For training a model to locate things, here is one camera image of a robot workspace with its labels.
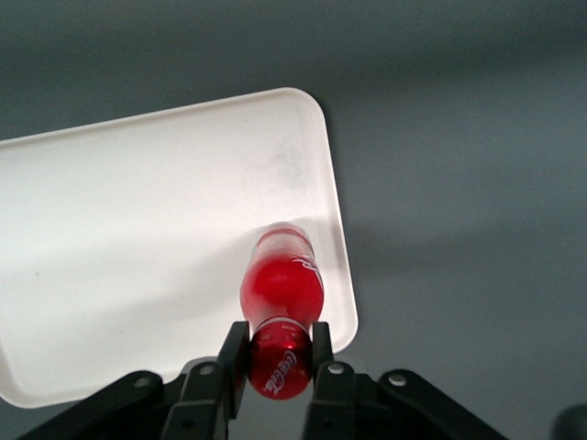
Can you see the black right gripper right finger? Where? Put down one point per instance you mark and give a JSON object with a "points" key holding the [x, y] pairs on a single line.
{"points": [[344, 408]]}

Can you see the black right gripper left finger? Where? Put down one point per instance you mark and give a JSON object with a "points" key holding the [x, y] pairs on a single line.
{"points": [[197, 403]]}

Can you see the red coke bottle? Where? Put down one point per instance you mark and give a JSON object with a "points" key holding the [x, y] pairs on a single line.
{"points": [[282, 293]]}

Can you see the cream plastic tray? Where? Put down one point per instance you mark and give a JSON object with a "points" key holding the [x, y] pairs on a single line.
{"points": [[137, 229]]}

